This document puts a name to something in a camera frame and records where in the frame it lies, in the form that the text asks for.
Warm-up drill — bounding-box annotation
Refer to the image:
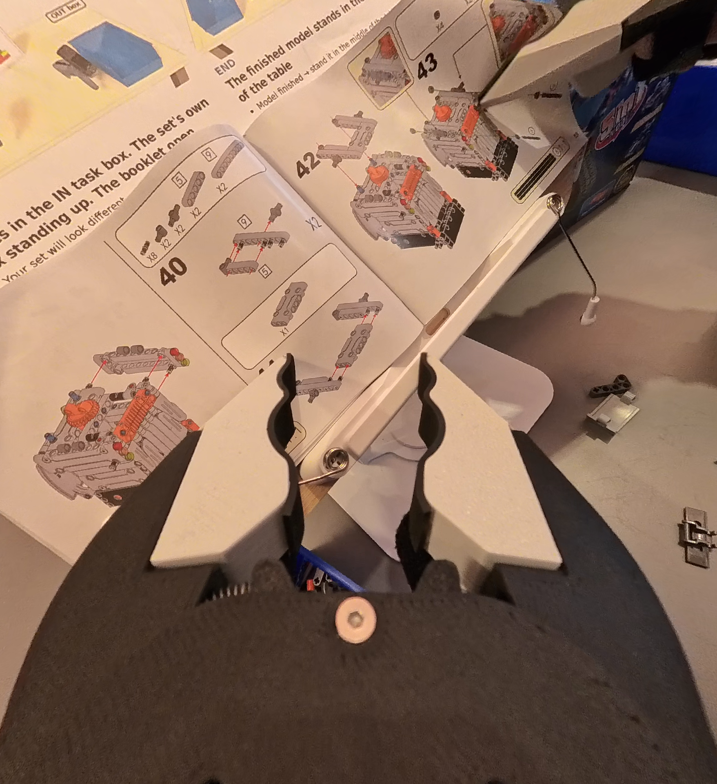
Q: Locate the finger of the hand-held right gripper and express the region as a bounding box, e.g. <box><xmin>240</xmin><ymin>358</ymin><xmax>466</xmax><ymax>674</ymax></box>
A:
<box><xmin>479</xmin><ymin>0</ymin><xmax>690</xmax><ymax>106</ymax></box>

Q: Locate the light grey curved brick panel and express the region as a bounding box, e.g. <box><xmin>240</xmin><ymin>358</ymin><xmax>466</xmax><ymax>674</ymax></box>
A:
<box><xmin>585</xmin><ymin>392</ymin><xmax>642</xmax><ymax>441</ymax></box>

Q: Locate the white book stand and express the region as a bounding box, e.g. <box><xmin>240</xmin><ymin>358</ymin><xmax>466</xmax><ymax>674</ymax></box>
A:
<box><xmin>295</xmin><ymin>123</ymin><xmax>606</xmax><ymax>567</ymax></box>

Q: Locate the white paper sheet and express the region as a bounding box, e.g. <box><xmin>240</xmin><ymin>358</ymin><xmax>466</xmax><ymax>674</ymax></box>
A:
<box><xmin>0</xmin><ymin>0</ymin><xmax>433</xmax><ymax>322</ymax></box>

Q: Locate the printed instruction booklet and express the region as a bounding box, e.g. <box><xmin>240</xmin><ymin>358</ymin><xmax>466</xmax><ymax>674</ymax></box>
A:
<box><xmin>0</xmin><ymin>0</ymin><xmax>594</xmax><ymax>542</ymax></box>

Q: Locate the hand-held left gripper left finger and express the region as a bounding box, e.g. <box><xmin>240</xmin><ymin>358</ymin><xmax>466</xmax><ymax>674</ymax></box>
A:
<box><xmin>148</xmin><ymin>356</ymin><xmax>304</xmax><ymax>591</ymax></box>

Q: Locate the dark robot kit box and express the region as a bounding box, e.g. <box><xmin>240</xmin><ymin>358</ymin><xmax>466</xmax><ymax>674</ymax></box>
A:
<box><xmin>570</xmin><ymin>62</ymin><xmax>680</xmax><ymax>224</ymax></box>

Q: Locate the blue plastic bin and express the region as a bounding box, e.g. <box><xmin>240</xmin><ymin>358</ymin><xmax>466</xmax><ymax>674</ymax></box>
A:
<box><xmin>644</xmin><ymin>62</ymin><xmax>717</xmax><ymax>187</ymax></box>

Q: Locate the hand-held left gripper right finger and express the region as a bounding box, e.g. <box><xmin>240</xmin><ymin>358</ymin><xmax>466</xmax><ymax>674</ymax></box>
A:
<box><xmin>402</xmin><ymin>353</ymin><xmax>567</xmax><ymax>591</ymax></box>

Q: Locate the grey brick beam with holes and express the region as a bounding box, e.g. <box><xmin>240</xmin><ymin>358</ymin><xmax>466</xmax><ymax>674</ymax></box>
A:
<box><xmin>588</xmin><ymin>374</ymin><xmax>636</xmax><ymax>400</ymax></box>

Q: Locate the grey track link piece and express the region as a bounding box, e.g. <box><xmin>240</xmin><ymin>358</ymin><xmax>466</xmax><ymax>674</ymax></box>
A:
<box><xmin>679</xmin><ymin>505</ymin><xmax>717</xmax><ymax>569</ymax></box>

